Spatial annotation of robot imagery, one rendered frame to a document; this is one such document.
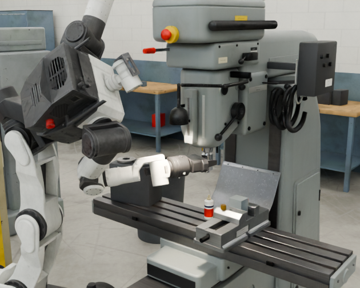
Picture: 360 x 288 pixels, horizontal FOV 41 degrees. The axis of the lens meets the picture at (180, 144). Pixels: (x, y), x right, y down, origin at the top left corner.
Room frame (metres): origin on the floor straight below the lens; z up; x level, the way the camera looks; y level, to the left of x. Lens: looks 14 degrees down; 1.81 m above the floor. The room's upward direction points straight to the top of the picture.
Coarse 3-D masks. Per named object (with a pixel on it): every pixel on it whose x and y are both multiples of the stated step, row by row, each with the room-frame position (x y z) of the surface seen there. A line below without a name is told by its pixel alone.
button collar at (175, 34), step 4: (168, 28) 1.76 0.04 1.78; (172, 28) 1.75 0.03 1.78; (176, 28) 1.76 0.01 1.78; (172, 32) 1.75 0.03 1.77; (176, 32) 1.75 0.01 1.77; (172, 36) 1.75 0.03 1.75; (176, 36) 1.75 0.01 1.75; (168, 40) 1.76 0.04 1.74; (172, 40) 1.75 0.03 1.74; (176, 40) 1.76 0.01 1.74
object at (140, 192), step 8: (120, 160) 2.22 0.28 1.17; (128, 160) 2.21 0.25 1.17; (136, 160) 2.21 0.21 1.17; (144, 176) 2.12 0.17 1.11; (128, 184) 2.17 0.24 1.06; (136, 184) 2.15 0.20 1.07; (144, 184) 2.12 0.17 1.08; (152, 184) 2.14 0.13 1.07; (112, 192) 2.21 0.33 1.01; (120, 192) 2.19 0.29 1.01; (128, 192) 2.17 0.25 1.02; (136, 192) 2.15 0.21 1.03; (144, 192) 2.13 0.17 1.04; (152, 192) 2.14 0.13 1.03; (160, 192) 2.21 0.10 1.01; (120, 200) 2.19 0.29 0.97; (128, 200) 2.17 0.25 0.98; (136, 200) 2.15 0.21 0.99; (144, 200) 2.13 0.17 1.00; (152, 200) 2.14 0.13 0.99
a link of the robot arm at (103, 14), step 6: (90, 0) 1.93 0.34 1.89; (96, 0) 1.92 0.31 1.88; (102, 0) 1.92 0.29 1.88; (108, 0) 1.93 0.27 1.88; (90, 6) 1.91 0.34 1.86; (96, 6) 1.90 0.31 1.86; (102, 6) 1.91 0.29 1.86; (108, 6) 1.93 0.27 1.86; (90, 12) 1.90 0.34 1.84; (96, 12) 1.90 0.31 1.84; (102, 12) 1.91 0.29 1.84; (108, 12) 1.93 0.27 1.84; (102, 18) 1.90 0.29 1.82
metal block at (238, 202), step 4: (236, 196) 1.87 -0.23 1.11; (240, 196) 1.87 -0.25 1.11; (232, 200) 1.84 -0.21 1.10; (236, 200) 1.83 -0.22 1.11; (240, 200) 1.82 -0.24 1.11; (244, 200) 1.83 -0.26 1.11; (232, 204) 1.84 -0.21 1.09; (236, 204) 1.83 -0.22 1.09; (240, 204) 1.81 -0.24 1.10; (244, 204) 1.83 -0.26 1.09; (236, 208) 1.83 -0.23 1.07; (240, 208) 1.81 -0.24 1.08; (244, 208) 1.83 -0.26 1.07
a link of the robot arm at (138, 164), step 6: (150, 156) 1.82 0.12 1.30; (156, 156) 1.82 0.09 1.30; (162, 156) 1.83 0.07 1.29; (138, 162) 1.81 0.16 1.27; (144, 162) 1.81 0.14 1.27; (132, 168) 1.81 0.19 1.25; (138, 168) 1.80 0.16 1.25; (132, 174) 1.80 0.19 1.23; (138, 174) 1.80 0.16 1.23; (138, 180) 1.81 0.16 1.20
